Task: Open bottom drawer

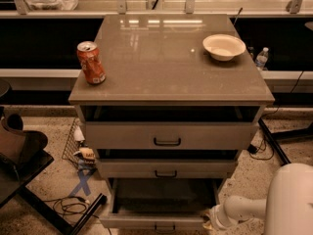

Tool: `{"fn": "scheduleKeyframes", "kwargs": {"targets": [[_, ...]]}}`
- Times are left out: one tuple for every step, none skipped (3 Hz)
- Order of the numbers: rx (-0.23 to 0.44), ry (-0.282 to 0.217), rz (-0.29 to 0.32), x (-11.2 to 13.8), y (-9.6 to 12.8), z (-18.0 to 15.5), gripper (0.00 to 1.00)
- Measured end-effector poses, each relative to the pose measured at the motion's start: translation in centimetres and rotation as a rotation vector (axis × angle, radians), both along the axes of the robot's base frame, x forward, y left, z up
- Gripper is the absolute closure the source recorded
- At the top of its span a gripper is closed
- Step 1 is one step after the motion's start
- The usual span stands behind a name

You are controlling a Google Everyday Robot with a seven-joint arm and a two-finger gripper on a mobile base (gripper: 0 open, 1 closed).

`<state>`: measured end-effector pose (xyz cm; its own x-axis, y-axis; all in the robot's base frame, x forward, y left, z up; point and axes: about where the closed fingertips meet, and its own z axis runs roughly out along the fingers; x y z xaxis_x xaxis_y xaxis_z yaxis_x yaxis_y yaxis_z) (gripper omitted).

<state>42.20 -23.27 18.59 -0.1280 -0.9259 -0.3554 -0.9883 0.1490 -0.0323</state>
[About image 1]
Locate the blue tape cross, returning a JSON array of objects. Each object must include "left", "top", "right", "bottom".
[{"left": 69, "top": 169, "right": 95, "bottom": 197}]

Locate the black stand leg right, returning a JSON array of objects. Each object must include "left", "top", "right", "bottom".
[{"left": 258, "top": 118, "right": 291, "bottom": 165}]

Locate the black table leg left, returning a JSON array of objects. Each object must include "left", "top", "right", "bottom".
[{"left": 19, "top": 186, "right": 109, "bottom": 235}]

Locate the brown chair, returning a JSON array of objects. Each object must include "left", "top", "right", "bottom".
[{"left": 0, "top": 114, "right": 48, "bottom": 168}]

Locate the orange soda can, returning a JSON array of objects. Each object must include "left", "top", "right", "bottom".
[{"left": 77, "top": 41, "right": 106, "bottom": 85}]

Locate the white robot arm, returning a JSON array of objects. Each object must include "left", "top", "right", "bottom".
[{"left": 202, "top": 164, "right": 313, "bottom": 235}]

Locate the grey middle drawer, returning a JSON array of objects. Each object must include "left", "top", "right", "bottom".
[{"left": 96, "top": 150, "right": 238, "bottom": 178}]

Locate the small snack package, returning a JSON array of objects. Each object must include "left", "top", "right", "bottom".
[{"left": 73, "top": 147, "right": 96, "bottom": 170}]

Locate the grey drawer cabinet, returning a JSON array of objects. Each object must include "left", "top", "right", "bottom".
[{"left": 67, "top": 13, "right": 276, "bottom": 233}]

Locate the clear water bottle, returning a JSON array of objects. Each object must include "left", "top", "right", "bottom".
[{"left": 254, "top": 47, "right": 269, "bottom": 71}]

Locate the black floor cable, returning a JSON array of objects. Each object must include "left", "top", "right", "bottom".
[{"left": 42, "top": 195, "right": 113, "bottom": 235}]

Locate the grey drawer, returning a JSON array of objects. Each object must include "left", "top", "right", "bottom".
[
  {"left": 96, "top": 150, "right": 238, "bottom": 178},
  {"left": 82, "top": 121, "right": 259, "bottom": 150},
  {"left": 101, "top": 178, "right": 221, "bottom": 233}
]

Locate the grey bottom drawer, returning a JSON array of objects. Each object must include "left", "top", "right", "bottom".
[{"left": 101, "top": 178, "right": 221, "bottom": 233}]

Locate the white bowl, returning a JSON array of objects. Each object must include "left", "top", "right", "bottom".
[{"left": 202, "top": 34, "right": 246, "bottom": 62}]

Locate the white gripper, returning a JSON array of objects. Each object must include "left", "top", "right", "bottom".
[{"left": 201, "top": 205, "right": 227, "bottom": 230}]

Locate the wire mesh basket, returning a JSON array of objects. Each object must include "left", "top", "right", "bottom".
[{"left": 62, "top": 118, "right": 79, "bottom": 168}]

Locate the grey top drawer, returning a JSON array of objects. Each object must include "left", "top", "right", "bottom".
[{"left": 82, "top": 121, "right": 259, "bottom": 150}]

